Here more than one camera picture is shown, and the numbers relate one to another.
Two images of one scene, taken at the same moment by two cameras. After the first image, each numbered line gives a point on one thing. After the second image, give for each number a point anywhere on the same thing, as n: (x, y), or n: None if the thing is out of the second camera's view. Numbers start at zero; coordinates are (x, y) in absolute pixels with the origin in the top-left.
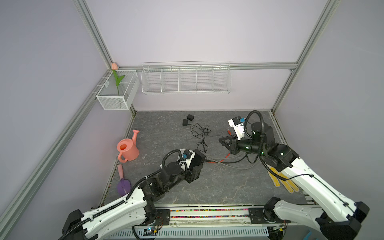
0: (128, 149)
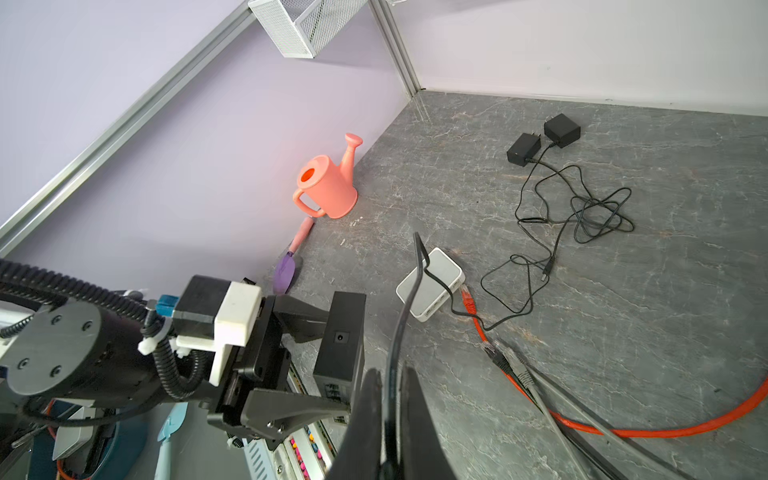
0: (331, 187)
